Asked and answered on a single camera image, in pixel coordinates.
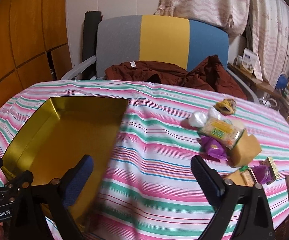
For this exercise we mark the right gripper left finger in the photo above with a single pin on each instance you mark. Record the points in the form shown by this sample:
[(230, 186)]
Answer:
[(28, 220)]

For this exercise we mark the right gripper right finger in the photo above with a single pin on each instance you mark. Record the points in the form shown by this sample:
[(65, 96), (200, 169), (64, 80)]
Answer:
[(255, 220)]

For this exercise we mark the clear rice cracker packet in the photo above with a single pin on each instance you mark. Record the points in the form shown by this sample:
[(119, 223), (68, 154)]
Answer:
[(243, 176)]

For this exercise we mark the purple snack packet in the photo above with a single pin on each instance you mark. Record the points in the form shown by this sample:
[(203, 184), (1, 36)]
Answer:
[(262, 174), (213, 148)]

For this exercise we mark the green cream small box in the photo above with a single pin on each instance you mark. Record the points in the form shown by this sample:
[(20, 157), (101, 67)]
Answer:
[(274, 173)]

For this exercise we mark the tan sponge cake bun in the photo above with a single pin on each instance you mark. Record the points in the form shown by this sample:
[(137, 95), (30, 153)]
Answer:
[(245, 150)]

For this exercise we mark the yellow green cracker packet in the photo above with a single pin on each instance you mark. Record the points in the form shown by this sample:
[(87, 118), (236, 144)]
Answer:
[(226, 133)]

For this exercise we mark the yellow striped sock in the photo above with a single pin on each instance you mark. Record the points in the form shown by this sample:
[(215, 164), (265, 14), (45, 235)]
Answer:
[(226, 106)]

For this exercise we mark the gold metal tin box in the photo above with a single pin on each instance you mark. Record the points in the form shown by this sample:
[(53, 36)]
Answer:
[(58, 135)]

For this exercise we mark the striped pink green tablecloth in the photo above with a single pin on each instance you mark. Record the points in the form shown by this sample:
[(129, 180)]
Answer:
[(148, 191)]

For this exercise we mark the white plastic wrapped ball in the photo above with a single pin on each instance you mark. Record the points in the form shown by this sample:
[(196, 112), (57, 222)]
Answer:
[(197, 119)]

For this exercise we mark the wooden wardrobe panels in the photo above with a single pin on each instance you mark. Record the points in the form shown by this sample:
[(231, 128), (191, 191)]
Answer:
[(33, 44)]

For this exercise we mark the wooden side desk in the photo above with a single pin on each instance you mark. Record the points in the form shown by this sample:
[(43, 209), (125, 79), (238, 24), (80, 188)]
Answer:
[(263, 86)]

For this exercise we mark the maroon red garment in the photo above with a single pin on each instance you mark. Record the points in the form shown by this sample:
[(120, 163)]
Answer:
[(208, 75)]

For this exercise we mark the white blue product box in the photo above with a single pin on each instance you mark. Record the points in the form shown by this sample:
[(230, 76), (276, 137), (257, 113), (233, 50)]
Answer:
[(248, 61)]

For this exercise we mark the black rolled mat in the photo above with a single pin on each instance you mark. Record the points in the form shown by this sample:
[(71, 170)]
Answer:
[(91, 22)]

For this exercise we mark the grey yellow blue chair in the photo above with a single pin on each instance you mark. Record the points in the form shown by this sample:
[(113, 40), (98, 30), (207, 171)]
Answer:
[(173, 40)]

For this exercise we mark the pink patterned curtain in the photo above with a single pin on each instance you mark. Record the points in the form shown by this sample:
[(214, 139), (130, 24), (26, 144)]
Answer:
[(269, 21)]

